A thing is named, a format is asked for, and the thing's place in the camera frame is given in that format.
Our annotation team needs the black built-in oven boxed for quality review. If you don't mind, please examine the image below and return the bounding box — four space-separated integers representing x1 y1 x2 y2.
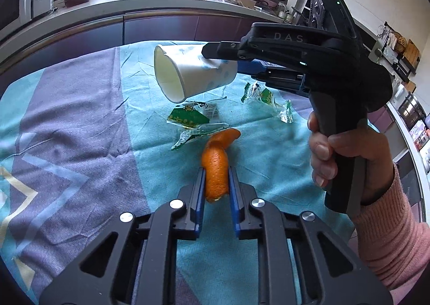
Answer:
354 19 379 54

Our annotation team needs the kitchen counter with brown cabinets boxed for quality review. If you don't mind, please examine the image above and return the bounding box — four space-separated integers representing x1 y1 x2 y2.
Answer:
0 0 298 74

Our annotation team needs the clear green-edged wrapper piece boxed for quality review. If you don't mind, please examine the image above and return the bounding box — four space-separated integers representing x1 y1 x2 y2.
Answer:
171 123 230 151

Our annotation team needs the green dotted snack wrapper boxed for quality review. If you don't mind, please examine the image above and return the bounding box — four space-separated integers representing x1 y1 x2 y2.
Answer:
167 101 220 129

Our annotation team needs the beige tray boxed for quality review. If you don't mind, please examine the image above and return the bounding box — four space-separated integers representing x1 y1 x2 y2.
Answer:
223 0 256 9

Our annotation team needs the small metal pot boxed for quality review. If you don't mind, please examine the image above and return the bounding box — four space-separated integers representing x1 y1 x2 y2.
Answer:
276 2 295 20

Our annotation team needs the teal grey printed tablecloth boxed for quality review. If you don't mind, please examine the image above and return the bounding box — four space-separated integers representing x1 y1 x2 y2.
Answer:
0 41 357 305

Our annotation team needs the orange peel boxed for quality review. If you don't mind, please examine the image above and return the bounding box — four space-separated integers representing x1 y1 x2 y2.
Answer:
200 128 242 204

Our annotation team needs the small clear green wrapper scrap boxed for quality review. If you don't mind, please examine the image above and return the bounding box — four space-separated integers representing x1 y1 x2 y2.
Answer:
279 99 295 124

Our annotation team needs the green white candy wrapper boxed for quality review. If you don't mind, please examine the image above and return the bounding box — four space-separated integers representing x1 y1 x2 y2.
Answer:
241 82 279 108

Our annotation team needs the person's right forearm pink sleeve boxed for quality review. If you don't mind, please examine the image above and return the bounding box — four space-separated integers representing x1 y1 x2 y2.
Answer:
349 163 430 292

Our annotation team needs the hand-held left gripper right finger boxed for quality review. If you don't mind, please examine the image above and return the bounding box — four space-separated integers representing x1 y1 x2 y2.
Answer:
228 166 393 305

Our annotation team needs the white dotted paper cup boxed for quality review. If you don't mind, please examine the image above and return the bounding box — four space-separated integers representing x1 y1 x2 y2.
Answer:
153 43 238 104

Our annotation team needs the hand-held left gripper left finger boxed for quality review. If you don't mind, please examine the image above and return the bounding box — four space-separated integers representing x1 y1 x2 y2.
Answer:
38 167 206 305

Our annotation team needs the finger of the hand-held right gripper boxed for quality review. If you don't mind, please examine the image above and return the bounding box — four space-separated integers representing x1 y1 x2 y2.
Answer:
201 41 248 61
237 59 311 96

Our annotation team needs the cluttered side shelf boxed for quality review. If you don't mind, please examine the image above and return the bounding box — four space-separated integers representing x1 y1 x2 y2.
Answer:
372 21 423 84

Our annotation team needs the person's right hand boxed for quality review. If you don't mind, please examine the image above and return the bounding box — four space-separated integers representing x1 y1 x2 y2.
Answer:
307 111 395 206

